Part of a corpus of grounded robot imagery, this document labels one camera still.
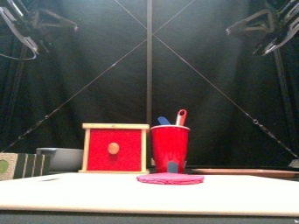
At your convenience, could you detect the flat wooden tray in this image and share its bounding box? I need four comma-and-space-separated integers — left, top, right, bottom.
191, 168, 299, 179

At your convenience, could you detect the thin diagonal brace wire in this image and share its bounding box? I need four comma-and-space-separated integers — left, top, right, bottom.
0, 0, 198, 153
112, 0, 299, 160

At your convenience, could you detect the red plastic cup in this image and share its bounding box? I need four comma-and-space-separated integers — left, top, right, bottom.
150, 124, 192, 175

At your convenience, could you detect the blue utensil handle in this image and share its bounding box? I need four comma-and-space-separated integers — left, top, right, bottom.
156, 115, 174, 127

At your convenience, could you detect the wooden drawer box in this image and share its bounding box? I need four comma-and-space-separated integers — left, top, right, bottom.
79, 122, 151, 175

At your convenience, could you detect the black backdrop cloth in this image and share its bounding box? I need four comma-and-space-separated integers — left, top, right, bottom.
0, 0, 299, 173

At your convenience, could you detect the flat pink dough disc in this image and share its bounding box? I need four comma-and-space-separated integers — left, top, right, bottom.
135, 172, 206, 186

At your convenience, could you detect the grey vertical frame pole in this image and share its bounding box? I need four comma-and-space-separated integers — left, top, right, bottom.
146, 0, 155, 126

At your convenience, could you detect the small blue piece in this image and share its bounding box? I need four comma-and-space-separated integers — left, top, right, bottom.
167, 161, 180, 174

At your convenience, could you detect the red drawer with wooden knob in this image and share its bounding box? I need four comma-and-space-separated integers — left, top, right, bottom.
86, 129, 144, 172

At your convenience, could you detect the red utensil handle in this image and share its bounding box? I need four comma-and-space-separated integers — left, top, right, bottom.
175, 108, 188, 127

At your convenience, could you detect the beige green striped box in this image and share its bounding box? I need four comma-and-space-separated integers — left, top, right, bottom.
0, 152, 52, 181

